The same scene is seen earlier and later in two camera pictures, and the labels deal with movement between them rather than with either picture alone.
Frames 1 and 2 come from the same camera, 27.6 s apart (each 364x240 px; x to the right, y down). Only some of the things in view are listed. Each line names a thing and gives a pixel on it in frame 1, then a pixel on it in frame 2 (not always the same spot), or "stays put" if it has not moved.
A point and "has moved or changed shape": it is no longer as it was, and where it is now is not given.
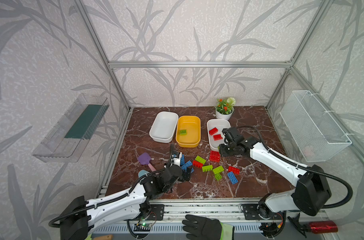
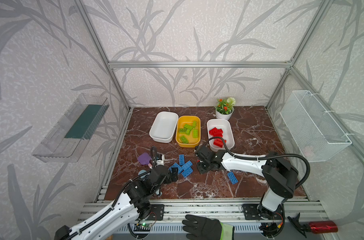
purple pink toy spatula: (144, 158) stays put
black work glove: (199, 228) stays put
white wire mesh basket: (318, 134) stays put
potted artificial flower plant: (224, 108) stays put
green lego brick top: (200, 159) has moved or changed shape
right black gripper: (230, 138) -> (202, 159)
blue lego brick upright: (182, 161) stays put
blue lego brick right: (232, 178) stays put
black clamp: (301, 229) stays put
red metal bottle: (317, 227) stays put
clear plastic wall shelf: (66, 142) stays put
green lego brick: (218, 170) has moved or changed shape
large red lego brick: (214, 156) has moved or changed shape
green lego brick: (207, 168) has moved or changed shape
